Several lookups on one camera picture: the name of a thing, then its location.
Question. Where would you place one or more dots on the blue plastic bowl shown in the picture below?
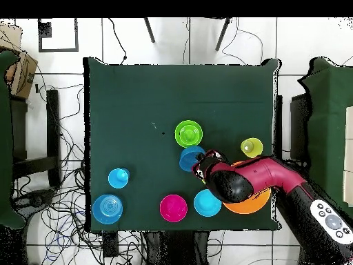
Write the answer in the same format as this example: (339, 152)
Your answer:
(107, 209)
(187, 158)

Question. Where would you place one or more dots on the green plastic cup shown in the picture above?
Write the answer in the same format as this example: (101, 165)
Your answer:
(189, 134)

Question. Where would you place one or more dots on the green plastic bowl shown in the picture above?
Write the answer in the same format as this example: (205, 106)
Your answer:
(179, 142)

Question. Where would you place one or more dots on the cyan plastic bowl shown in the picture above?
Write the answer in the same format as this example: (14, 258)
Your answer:
(205, 205)

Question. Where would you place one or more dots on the large orange plastic bowl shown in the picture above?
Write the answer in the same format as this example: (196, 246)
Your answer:
(248, 207)

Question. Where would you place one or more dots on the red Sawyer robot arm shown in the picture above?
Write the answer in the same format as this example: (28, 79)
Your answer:
(262, 171)

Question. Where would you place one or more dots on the yellow plastic cup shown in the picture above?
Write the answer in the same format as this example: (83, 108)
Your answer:
(256, 150)

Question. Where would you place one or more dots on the pink plastic bowl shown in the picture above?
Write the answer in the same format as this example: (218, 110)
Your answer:
(173, 208)

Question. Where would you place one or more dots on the dark green tablecloth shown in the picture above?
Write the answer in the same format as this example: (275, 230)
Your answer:
(179, 96)

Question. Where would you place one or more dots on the blue plastic cup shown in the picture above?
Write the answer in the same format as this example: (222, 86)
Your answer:
(117, 179)

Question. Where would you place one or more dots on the black equipment cabinet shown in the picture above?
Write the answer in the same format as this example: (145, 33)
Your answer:
(299, 124)

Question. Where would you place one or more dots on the black power adapter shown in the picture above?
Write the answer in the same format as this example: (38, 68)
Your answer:
(110, 245)

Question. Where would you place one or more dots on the green cloth side table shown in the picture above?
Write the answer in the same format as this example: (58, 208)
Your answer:
(4, 138)
(328, 124)

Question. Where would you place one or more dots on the black tripod leg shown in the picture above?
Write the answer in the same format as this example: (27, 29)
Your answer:
(222, 34)
(149, 31)

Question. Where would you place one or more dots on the white box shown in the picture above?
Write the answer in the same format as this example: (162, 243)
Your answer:
(349, 165)

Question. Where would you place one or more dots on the black knobbed floor stand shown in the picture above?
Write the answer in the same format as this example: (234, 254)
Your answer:
(37, 199)

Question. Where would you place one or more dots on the brown cardboard box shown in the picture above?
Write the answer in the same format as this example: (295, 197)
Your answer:
(23, 74)

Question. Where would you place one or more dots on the pale cardboard box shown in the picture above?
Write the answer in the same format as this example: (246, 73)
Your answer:
(9, 38)

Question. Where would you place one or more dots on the black bench frame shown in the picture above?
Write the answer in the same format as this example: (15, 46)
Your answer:
(53, 124)

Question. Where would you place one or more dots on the black floor frame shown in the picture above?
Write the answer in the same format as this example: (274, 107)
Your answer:
(58, 50)

